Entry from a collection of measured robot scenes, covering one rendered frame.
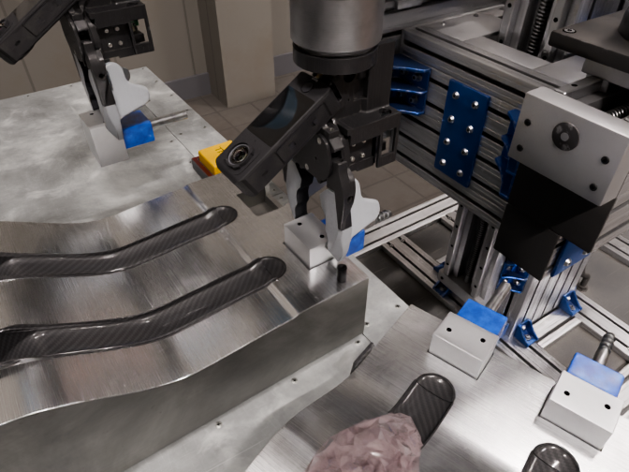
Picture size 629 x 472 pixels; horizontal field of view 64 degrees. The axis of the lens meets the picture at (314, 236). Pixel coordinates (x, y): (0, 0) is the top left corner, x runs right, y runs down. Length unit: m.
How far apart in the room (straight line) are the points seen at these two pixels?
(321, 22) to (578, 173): 0.38
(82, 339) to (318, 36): 0.32
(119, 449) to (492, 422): 0.32
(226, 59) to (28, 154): 1.89
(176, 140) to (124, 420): 0.59
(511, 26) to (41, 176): 0.82
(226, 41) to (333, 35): 2.36
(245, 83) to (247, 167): 2.46
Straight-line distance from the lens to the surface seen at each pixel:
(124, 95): 0.66
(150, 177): 0.86
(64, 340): 0.48
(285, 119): 0.43
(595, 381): 0.52
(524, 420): 0.49
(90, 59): 0.62
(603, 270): 1.72
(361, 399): 0.46
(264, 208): 0.65
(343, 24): 0.40
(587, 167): 0.65
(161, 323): 0.51
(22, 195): 0.89
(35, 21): 0.63
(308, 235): 0.52
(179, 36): 2.91
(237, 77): 2.84
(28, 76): 2.79
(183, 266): 0.55
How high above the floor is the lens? 1.25
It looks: 41 degrees down
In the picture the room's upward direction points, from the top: straight up
